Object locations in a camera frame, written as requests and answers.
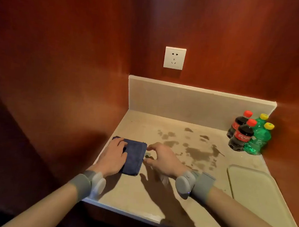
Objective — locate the red-capped cola bottle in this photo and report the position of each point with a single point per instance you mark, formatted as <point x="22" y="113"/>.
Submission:
<point x="241" y="137"/>
<point x="236" y="125"/>

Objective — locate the beige plastic tray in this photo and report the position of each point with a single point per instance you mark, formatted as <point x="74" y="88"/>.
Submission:
<point x="257" y="192"/>

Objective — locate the grey wrist tracker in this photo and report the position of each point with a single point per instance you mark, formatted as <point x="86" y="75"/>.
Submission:
<point x="185" y="183"/>
<point x="86" y="182"/>

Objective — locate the white wall socket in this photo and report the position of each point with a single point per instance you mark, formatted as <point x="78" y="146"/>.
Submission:
<point x="174" y="58"/>

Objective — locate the person's left forearm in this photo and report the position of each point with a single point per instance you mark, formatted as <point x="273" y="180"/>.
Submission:
<point x="39" y="212"/>

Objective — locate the dark blue cloth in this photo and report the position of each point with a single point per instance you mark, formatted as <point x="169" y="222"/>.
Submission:
<point x="135" y="158"/>

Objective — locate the person's right hand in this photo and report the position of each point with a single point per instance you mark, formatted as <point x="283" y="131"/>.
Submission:
<point x="164" y="161"/>

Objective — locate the yellow-capped green soda bottle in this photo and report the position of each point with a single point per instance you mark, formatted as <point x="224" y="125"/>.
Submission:
<point x="261" y="123"/>
<point x="260" y="138"/>

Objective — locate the beige stone backsplash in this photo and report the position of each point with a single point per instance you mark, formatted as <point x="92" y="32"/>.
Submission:
<point x="192" y="105"/>

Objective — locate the grey left wrist tracker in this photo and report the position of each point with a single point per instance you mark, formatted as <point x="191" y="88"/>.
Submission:
<point x="86" y="182"/>

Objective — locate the grey right wrist tracker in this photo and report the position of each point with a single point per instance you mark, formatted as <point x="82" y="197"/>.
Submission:
<point x="185" y="183"/>

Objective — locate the person's left hand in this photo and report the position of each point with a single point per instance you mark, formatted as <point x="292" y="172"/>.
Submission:
<point x="113" y="158"/>

